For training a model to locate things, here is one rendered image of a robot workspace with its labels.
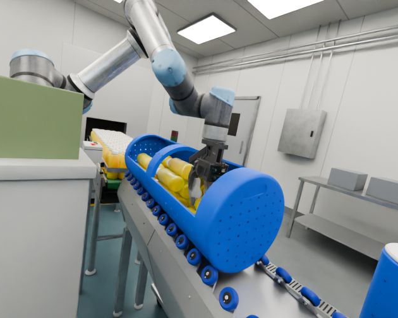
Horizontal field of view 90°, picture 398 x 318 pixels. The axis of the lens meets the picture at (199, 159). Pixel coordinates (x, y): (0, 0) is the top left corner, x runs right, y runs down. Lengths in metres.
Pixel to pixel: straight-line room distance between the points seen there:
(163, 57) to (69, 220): 0.55
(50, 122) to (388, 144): 3.72
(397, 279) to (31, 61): 1.31
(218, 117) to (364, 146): 3.37
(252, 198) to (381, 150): 3.34
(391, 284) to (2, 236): 1.12
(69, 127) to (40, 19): 4.93
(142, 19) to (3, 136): 0.49
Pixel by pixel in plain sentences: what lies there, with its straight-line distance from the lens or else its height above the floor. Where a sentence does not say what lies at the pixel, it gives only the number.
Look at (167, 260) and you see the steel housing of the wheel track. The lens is 0.74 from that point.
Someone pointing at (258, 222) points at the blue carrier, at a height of 1.10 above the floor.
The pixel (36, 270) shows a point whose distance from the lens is 0.83.
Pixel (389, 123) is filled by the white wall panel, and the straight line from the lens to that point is 3.82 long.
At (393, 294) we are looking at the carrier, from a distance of 0.93.
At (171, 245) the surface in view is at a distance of 0.73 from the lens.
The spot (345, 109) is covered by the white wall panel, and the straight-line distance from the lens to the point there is 3.97.
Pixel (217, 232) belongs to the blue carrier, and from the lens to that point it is 0.50.
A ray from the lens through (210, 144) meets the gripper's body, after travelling 0.57.
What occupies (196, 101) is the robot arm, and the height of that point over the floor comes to 1.39.
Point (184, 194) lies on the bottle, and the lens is 0.83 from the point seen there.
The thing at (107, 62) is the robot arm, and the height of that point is 1.50.
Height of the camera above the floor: 1.32
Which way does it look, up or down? 9 degrees down
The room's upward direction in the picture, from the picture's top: 10 degrees clockwise
